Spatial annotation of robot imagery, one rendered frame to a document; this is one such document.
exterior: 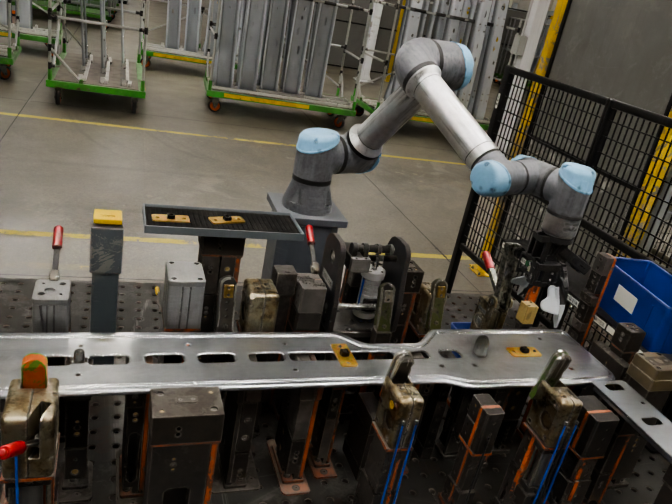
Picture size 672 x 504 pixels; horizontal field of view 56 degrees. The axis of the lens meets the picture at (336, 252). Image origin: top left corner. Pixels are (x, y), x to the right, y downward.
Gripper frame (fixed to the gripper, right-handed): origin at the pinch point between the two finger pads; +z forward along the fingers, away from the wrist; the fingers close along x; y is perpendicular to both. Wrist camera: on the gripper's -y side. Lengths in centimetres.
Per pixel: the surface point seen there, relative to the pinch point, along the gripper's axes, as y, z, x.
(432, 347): 23.7, 11.2, -2.7
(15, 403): 108, 5, 20
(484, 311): 2.9, 9.0, -15.5
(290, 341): 57, 11, -6
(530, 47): -375, -31, -577
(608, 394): -11.5, 11.5, 17.0
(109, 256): 95, 3, -30
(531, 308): -7.4, 5.4, -10.9
